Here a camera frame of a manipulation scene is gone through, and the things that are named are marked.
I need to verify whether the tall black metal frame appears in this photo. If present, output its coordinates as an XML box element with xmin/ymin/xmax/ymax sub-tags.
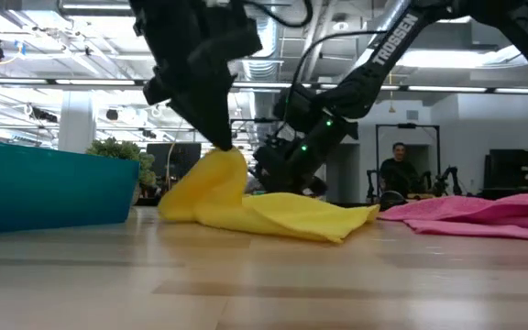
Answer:
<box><xmin>375</xmin><ymin>122</ymin><xmax>442</xmax><ymax>203</ymax></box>

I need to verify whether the yellow microfiber towel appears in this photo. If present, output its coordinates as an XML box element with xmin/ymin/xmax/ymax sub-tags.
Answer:
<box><xmin>157</xmin><ymin>147</ymin><xmax>381</xmax><ymax>244</ymax></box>

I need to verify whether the black flat screen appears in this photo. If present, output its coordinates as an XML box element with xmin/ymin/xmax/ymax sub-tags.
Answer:
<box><xmin>147</xmin><ymin>142</ymin><xmax>203</xmax><ymax>180</ymax></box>

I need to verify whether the green artificial plant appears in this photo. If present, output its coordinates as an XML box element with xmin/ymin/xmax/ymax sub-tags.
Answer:
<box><xmin>85</xmin><ymin>137</ymin><xmax>158</xmax><ymax>205</ymax></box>

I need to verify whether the white column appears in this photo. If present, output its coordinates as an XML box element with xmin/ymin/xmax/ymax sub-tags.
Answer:
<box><xmin>57</xmin><ymin>90</ymin><xmax>98</xmax><ymax>155</ymax></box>

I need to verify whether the pink microfiber towel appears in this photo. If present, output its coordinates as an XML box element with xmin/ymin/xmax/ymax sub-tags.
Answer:
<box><xmin>377</xmin><ymin>192</ymin><xmax>528</xmax><ymax>243</ymax></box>

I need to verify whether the black cabinet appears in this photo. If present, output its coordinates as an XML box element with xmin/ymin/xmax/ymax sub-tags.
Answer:
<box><xmin>483</xmin><ymin>148</ymin><xmax>528</xmax><ymax>199</ymax></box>

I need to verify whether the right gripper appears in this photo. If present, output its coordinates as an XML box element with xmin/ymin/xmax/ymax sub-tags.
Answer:
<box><xmin>263</xmin><ymin>114</ymin><xmax>360</xmax><ymax>197</ymax></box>

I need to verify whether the large silver ventilation duct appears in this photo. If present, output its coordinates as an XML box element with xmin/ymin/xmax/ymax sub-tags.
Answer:
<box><xmin>364</xmin><ymin>0</ymin><xmax>412</xmax><ymax>56</ymax></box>

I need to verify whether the person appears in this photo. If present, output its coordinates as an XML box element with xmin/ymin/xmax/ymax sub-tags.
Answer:
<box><xmin>378</xmin><ymin>141</ymin><xmax>421</xmax><ymax>198</ymax></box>

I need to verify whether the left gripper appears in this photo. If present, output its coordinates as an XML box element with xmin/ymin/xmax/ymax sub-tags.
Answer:
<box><xmin>143</xmin><ymin>27</ymin><xmax>264</xmax><ymax>151</ymax></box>

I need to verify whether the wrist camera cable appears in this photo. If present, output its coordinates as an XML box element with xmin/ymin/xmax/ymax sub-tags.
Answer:
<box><xmin>289</xmin><ymin>29</ymin><xmax>389</xmax><ymax>106</ymax></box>
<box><xmin>240</xmin><ymin>0</ymin><xmax>314</xmax><ymax>28</ymax></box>

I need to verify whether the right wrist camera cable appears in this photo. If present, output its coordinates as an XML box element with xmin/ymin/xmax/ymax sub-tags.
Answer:
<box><xmin>289</xmin><ymin>29</ymin><xmax>389</xmax><ymax>106</ymax></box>

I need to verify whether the yellow hanging cord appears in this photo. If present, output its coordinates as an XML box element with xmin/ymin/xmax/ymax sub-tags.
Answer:
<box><xmin>386</xmin><ymin>68</ymin><xmax>396</xmax><ymax>115</ymax></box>

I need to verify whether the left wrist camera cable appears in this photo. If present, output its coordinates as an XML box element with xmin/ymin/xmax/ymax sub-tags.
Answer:
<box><xmin>240</xmin><ymin>0</ymin><xmax>314</xmax><ymax>28</ymax></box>

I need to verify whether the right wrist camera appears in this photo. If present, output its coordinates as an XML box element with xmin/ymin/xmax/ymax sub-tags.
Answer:
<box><xmin>252</xmin><ymin>137</ymin><xmax>292</xmax><ymax>182</ymax></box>

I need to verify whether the small silver spiral duct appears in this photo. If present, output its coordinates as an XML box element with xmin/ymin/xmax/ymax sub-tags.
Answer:
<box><xmin>240</xmin><ymin>17</ymin><xmax>283</xmax><ymax>82</ymax></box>

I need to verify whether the teal plastic bin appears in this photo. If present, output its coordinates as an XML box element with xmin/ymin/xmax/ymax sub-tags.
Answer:
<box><xmin>0</xmin><ymin>138</ymin><xmax>140</xmax><ymax>235</ymax></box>

